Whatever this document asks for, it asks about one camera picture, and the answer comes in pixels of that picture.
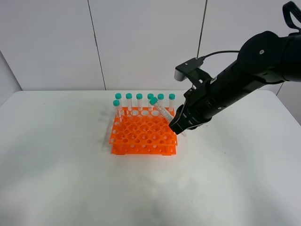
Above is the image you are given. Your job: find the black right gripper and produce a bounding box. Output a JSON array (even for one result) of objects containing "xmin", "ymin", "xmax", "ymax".
[{"xmin": 169, "ymin": 77, "xmax": 227, "ymax": 135}]

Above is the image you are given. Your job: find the teal capped test tube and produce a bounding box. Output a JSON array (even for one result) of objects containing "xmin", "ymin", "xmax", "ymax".
[{"xmin": 150, "ymin": 96, "xmax": 174, "ymax": 124}]

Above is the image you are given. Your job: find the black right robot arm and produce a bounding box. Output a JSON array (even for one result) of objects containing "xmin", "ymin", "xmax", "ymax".
[{"xmin": 169, "ymin": 31, "xmax": 301, "ymax": 134}]

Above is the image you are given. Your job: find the row test tube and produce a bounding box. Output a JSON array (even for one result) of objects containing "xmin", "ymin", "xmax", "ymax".
[
  {"xmin": 136, "ymin": 93, "xmax": 143, "ymax": 111},
  {"xmin": 126, "ymin": 93, "xmax": 133, "ymax": 115},
  {"xmin": 147, "ymin": 93, "xmax": 154, "ymax": 112},
  {"xmin": 158, "ymin": 93, "xmax": 164, "ymax": 108},
  {"xmin": 168, "ymin": 93, "xmax": 175, "ymax": 112},
  {"xmin": 115, "ymin": 93, "xmax": 123, "ymax": 114}
]

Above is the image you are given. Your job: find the orange test tube rack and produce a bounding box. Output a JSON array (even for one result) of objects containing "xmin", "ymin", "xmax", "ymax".
[{"xmin": 109, "ymin": 107, "xmax": 178, "ymax": 155}]

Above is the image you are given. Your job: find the front left racked test tube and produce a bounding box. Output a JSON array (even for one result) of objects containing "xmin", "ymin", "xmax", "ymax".
[{"xmin": 113, "ymin": 99, "xmax": 122, "ymax": 122}]

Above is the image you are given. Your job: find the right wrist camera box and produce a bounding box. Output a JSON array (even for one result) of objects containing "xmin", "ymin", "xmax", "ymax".
[{"xmin": 174, "ymin": 57, "xmax": 204, "ymax": 81}]

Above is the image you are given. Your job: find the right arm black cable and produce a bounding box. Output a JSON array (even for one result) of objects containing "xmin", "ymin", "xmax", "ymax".
[{"xmin": 201, "ymin": 1, "xmax": 301, "ymax": 62}]

